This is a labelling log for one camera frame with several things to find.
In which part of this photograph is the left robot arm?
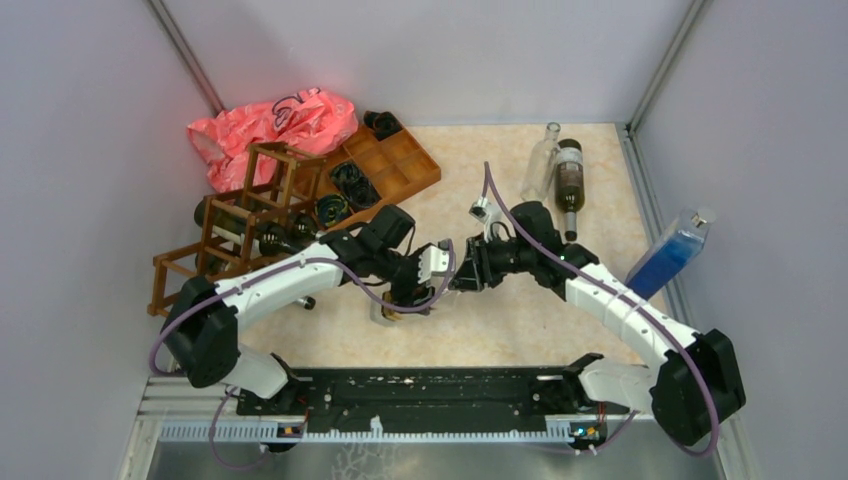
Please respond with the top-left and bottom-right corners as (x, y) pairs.
(160, 205), (452, 414)

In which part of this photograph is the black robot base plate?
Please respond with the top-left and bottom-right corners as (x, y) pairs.
(236, 366), (598, 434)

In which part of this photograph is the rolled black sock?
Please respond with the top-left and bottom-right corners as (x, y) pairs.
(329, 161), (381, 211)

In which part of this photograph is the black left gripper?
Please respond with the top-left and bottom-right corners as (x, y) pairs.
(373, 241), (436, 313)

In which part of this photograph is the rolled dark blue sock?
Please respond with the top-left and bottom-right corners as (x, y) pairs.
(314, 194), (352, 228)

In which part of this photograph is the green wine bottle silver neck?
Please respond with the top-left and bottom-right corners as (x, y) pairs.
(297, 296), (317, 310)

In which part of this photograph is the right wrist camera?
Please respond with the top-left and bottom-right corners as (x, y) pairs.
(469, 196), (502, 235)

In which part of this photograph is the green wine bottle silver foil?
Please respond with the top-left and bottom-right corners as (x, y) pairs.
(286, 212), (322, 242)

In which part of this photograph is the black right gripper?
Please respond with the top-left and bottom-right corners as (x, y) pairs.
(448, 231), (536, 292)

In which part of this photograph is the blue liquid square bottle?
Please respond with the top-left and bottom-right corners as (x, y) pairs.
(625, 207), (717, 300)

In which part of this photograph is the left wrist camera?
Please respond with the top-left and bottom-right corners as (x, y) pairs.
(418, 242), (452, 283)

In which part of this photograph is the pink plastic bag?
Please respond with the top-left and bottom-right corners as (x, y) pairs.
(186, 87), (359, 192)

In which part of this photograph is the green wine bottle black neck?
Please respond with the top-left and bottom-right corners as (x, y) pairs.
(193, 198), (313, 258)

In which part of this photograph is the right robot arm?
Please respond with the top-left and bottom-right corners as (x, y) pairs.
(450, 198), (746, 447)

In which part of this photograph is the dark wine bottle lying down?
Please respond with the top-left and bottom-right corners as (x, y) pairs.
(553, 139), (585, 242)

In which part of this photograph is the wooden compartment tray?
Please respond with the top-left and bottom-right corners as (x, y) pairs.
(316, 119), (441, 230)

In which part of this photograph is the brown wooden wine rack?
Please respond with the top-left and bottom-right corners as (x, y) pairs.
(147, 142), (327, 317)

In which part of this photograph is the clear glass bottle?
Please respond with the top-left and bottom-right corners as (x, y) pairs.
(520, 122), (561, 202)

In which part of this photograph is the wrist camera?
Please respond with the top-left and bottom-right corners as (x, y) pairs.
(418, 242), (452, 283)
(469, 196), (502, 235)

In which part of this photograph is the white cable duct strip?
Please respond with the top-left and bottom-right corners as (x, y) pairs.
(159, 420), (574, 444)

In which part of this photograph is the rolled dark sock far corner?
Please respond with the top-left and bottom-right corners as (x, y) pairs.
(363, 111), (403, 141)

